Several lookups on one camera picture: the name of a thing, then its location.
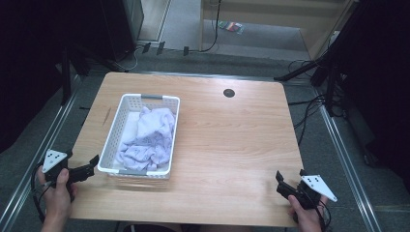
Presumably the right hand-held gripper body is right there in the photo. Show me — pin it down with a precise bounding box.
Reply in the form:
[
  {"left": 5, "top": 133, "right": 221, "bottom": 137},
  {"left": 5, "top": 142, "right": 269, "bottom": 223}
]
[{"left": 288, "top": 174, "right": 338, "bottom": 211}]

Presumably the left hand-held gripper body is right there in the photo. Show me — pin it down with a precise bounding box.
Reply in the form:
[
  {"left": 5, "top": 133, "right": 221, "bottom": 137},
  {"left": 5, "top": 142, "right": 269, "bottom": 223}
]
[{"left": 41, "top": 149, "right": 85, "bottom": 189}]

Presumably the person's right hand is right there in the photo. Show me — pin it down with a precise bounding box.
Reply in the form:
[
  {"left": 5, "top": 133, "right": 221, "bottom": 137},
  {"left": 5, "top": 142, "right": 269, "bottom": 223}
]
[{"left": 287, "top": 194, "right": 329, "bottom": 232}]

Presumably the person's left hand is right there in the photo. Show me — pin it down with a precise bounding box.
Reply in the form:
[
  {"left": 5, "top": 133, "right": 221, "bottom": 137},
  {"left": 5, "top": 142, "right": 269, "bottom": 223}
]
[{"left": 36, "top": 167, "right": 78, "bottom": 226}]

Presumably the white perforated plastic basket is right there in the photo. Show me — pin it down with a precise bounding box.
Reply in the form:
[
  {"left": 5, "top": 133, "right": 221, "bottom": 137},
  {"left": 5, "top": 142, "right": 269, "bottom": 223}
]
[{"left": 97, "top": 93, "right": 181, "bottom": 180}]

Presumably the crumpled pale lilac cloth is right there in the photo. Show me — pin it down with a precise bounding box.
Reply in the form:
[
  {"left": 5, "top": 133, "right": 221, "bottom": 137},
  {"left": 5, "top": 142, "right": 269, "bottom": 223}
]
[{"left": 114, "top": 105, "right": 177, "bottom": 172}]

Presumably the black metal stand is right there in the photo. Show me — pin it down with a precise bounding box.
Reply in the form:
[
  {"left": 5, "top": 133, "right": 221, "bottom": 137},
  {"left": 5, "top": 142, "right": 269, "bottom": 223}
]
[{"left": 274, "top": 0, "right": 410, "bottom": 118}]

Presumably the dark cabinet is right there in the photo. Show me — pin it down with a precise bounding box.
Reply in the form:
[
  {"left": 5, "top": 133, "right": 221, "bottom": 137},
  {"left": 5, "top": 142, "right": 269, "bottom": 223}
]
[{"left": 64, "top": 0, "right": 145, "bottom": 63}]

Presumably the colourful packet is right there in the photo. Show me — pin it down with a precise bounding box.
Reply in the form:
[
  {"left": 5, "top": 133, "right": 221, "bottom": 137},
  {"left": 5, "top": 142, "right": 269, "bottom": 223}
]
[{"left": 218, "top": 20, "right": 245, "bottom": 35}]

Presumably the metal floor rail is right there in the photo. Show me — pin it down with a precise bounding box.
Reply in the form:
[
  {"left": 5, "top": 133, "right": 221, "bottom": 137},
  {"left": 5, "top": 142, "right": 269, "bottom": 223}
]
[
  {"left": 0, "top": 74, "right": 81, "bottom": 232},
  {"left": 313, "top": 88, "right": 385, "bottom": 232}
]

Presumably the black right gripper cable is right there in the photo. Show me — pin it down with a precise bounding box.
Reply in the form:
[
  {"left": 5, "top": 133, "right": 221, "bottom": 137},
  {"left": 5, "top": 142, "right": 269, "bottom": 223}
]
[{"left": 307, "top": 187, "right": 333, "bottom": 232}]

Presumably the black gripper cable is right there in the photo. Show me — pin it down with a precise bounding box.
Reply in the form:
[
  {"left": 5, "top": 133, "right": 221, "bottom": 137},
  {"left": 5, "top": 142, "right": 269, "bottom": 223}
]
[
  {"left": 307, "top": 187, "right": 333, "bottom": 232},
  {"left": 30, "top": 162, "right": 48, "bottom": 224}
]

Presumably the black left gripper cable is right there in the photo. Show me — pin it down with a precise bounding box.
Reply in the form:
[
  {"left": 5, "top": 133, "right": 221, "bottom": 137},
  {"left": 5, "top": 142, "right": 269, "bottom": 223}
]
[{"left": 30, "top": 162, "right": 48, "bottom": 224}]

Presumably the bundle of black floor cables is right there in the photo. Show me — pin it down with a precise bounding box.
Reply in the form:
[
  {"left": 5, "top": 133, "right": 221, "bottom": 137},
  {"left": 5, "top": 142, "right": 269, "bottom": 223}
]
[{"left": 286, "top": 59, "right": 330, "bottom": 146}]

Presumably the white floor cable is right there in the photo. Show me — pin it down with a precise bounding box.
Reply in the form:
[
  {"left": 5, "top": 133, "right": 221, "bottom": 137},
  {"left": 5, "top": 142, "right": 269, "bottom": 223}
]
[{"left": 113, "top": 45, "right": 144, "bottom": 73}]

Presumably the light wooden shelf frame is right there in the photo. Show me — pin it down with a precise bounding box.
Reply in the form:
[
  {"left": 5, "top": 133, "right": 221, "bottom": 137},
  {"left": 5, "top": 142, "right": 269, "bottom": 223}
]
[{"left": 198, "top": 0, "right": 360, "bottom": 61}]

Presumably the black hanging cable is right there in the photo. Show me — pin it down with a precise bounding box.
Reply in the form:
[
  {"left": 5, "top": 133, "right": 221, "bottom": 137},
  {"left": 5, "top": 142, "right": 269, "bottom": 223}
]
[{"left": 198, "top": 0, "right": 222, "bottom": 53}]

